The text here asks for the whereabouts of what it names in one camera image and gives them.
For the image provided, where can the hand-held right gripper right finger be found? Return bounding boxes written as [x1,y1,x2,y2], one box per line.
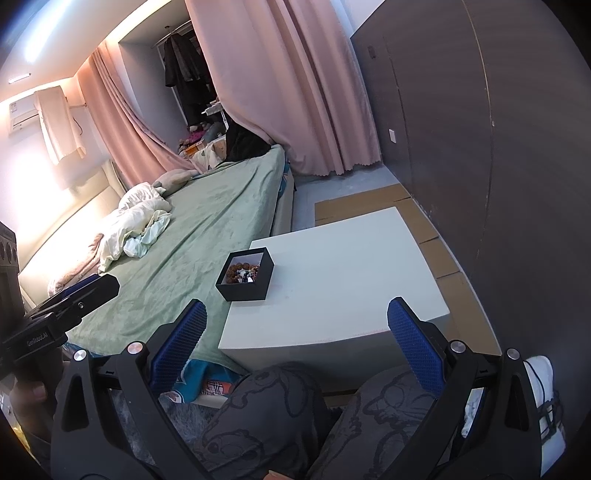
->
[387,296,542,480]

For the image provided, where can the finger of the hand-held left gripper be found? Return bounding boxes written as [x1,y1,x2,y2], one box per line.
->
[25,274,121,325]
[46,275,105,303]

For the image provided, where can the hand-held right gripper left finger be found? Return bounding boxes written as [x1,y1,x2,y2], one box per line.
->
[50,298,219,480]

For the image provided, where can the black jewelry box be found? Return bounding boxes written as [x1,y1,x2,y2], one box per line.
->
[215,247,276,302]

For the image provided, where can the brown wooden bead bracelet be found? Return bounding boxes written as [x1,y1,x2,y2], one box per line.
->
[225,259,262,278]

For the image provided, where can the person's left hand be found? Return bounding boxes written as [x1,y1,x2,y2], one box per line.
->
[9,344,65,441]

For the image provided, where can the pink blanket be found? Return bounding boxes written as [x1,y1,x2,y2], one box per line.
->
[47,232,105,297]

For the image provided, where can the blue cartoon printed cloth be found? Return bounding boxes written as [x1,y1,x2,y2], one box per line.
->
[165,357,244,405]

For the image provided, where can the person's right leg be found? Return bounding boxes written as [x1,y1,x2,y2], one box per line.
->
[307,366,441,480]

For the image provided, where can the grey shaggy rug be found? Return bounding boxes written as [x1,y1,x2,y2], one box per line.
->
[105,389,219,468]

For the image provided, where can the pale green cloth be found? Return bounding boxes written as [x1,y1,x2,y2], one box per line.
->
[122,213,172,259]

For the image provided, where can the white crumpled quilt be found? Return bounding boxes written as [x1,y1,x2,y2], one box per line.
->
[97,182,175,273]

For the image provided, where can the flattened cardboard sheets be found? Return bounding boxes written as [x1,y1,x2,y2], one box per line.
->
[314,183,502,357]

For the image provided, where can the bed with green sheet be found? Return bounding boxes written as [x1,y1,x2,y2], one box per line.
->
[18,144,296,371]

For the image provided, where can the pale plush pillow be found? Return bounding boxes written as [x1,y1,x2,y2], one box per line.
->
[152,168,204,195]

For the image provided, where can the white shoe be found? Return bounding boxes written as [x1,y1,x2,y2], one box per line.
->
[525,354,567,468]

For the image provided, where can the narrow pink curtain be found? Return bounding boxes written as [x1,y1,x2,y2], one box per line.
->
[78,46,200,186]

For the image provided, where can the white air conditioner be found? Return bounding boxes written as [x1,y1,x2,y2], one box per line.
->
[8,94,43,136]

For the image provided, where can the cream printed pillow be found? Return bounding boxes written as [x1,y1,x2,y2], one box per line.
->
[191,140,228,172]

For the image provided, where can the pile of plush toys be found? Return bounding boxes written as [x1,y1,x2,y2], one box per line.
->
[177,124,223,158]

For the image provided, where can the black cloth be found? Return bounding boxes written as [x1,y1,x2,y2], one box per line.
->
[224,124,272,163]

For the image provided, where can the dark brown wardrobe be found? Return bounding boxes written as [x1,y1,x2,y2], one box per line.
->
[350,0,591,370]

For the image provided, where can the dark hanging clothes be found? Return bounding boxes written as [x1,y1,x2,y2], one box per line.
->
[161,32,216,131]

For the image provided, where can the wide pink curtain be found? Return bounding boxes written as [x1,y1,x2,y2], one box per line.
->
[185,0,385,177]

